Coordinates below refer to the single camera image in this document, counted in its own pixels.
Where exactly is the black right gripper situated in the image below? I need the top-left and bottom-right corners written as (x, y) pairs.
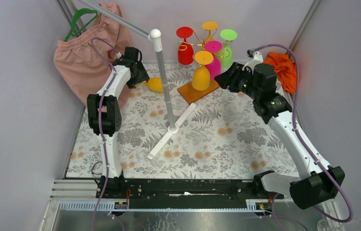
top-left (213, 62), bottom-right (260, 100)

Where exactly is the yellow wine glass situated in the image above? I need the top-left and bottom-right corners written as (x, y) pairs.
top-left (192, 51), bottom-right (214, 90)
top-left (202, 21), bottom-right (218, 43)
top-left (142, 77), bottom-right (164, 93)

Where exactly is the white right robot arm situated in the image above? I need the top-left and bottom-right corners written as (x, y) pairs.
top-left (214, 63), bottom-right (345, 209)

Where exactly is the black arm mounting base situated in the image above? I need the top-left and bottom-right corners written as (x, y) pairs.
top-left (94, 176), bottom-right (276, 209)

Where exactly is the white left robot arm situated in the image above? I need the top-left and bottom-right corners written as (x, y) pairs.
top-left (87, 47), bottom-right (149, 179)

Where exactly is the yellow wine glass front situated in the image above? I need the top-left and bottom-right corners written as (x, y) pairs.
top-left (192, 51), bottom-right (214, 90)

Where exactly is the pink wine glass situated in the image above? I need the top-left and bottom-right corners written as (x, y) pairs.
top-left (204, 40), bottom-right (222, 79)

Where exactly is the green wine glass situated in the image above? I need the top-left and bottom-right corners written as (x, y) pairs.
top-left (216, 29), bottom-right (238, 69)

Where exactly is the wooden rack base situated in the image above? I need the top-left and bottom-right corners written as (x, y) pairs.
top-left (177, 79), bottom-right (219, 104)

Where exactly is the red wine glass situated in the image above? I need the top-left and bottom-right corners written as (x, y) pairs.
top-left (176, 26), bottom-right (194, 65)

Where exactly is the orange crumpled cloth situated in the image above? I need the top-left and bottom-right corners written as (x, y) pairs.
top-left (263, 51), bottom-right (297, 94)

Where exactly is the pink cloth garment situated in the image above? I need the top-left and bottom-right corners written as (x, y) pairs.
top-left (53, 14), bottom-right (133, 104)

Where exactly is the white clothes stand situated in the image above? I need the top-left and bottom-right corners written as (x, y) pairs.
top-left (83, 0), bottom-right (196, 159)

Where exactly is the green clothes hanger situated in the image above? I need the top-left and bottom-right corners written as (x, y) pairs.
top-left (63, 8), bottom-right (98, 42)

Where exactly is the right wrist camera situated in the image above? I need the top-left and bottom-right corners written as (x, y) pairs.
top-left (246, 51), bottom-right (263, 70)

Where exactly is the small black cable loop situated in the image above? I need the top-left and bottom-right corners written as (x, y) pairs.
top-left (91, 161), bottom-right (104, 176)

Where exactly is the aluminium front frame rail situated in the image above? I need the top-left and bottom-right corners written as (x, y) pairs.
top-left (39, 179), bottom-right (344, 231)

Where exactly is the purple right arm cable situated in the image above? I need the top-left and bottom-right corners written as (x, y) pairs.
top-left (252, 43), bottom-right (354, 231)

